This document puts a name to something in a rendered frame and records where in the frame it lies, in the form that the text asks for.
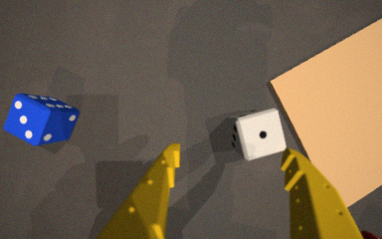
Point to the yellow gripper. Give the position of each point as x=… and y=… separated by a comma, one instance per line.
x=316, y=209

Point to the blue die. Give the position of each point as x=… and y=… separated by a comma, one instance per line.
x=40, y=120

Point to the peach flat mat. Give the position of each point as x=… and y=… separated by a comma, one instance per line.
x=333, y=103

